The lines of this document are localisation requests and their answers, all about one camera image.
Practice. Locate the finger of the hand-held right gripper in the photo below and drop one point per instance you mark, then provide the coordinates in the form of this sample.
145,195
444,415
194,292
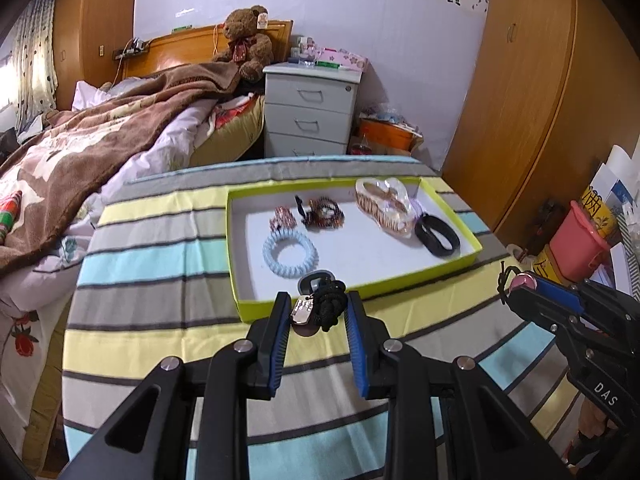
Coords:
555,290
530,307

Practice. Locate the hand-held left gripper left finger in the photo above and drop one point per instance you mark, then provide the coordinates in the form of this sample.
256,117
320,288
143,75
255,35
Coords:
280,350

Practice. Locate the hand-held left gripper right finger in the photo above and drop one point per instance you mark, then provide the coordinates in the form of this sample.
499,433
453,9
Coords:
356,350

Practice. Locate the green-rimmed white box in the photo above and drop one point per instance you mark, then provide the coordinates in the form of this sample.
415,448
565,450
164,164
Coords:
350,255

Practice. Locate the brown beaded hair accessory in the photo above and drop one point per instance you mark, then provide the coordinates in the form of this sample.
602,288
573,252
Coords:
325,212

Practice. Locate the beige clear hair claw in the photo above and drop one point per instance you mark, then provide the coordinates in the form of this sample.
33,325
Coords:
380,210

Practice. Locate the person's right hand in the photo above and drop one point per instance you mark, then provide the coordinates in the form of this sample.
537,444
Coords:
592,420

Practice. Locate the yellow cardboard box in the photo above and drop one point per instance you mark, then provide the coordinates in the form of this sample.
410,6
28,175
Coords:
547,265

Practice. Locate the pink plastic bucket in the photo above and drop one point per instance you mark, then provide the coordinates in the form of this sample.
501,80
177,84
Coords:
575,240

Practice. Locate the yellow printed paper bag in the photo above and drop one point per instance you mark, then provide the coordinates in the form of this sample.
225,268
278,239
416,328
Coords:
600,210

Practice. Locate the pink rhinestone hair clip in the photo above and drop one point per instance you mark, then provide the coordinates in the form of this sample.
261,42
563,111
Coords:
283,219

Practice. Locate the black hair band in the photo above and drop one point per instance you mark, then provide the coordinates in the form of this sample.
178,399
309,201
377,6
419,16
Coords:
422,232

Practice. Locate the white paper sheets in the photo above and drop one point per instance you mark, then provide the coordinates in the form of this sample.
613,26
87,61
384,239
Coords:
620,175

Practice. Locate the striped tablecloth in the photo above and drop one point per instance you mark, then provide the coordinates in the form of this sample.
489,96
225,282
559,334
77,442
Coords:
165,270

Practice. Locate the large wooden wardrobe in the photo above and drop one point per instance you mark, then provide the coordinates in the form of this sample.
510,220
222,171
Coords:
525,110

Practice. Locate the orange plastic basin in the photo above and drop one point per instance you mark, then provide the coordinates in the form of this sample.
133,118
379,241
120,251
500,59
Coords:
385,135

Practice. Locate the crumpled plastic packaging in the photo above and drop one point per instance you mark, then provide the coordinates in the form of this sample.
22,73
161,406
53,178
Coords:
390,115

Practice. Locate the grey three-drawer nightstand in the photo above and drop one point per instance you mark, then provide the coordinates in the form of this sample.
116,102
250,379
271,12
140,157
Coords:
310,110

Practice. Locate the white floral quilt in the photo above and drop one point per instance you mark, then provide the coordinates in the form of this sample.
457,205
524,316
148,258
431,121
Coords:
165,135

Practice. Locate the red white patterned cloth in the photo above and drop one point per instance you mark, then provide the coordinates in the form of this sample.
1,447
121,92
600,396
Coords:
232,110

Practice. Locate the brown fleece blanket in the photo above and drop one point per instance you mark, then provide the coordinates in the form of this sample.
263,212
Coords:
100,145

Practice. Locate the pink floral box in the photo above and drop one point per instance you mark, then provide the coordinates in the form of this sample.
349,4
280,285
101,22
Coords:
347,57

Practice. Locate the clear glass jar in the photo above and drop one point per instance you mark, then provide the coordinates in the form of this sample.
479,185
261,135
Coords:
301,56

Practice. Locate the red green striped roll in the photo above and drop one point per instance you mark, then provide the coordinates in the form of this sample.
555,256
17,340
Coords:
9,212

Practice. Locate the white cosmetic bottle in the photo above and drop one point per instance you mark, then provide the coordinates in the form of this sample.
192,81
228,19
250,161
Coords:
306,44

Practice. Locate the wooden bed headboard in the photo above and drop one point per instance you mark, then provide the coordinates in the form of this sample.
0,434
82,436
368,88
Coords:
190,47

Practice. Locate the brown teddy bear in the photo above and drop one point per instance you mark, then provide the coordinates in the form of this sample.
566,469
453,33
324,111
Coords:
245,30

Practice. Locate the power strip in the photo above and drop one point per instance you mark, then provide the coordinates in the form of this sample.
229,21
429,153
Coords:
131,49

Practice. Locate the dark cloth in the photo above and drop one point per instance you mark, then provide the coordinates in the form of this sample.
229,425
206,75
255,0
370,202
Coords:
7,142

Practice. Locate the dotted curtain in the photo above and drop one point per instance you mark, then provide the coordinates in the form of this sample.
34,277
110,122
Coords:
37,60

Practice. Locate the wooden wardrobe with star stickers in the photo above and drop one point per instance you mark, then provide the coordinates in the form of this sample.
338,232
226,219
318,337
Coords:
95,20

